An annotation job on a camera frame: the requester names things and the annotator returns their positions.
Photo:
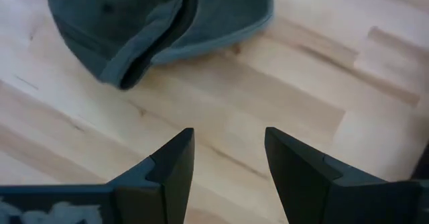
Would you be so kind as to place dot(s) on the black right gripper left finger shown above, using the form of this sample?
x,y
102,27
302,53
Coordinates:
x,y
157,183

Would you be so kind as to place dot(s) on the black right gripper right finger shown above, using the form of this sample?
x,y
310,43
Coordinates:
x,y
318,187

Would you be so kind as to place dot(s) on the dark blue-green cap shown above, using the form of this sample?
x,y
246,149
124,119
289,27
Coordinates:
x,y
140,19

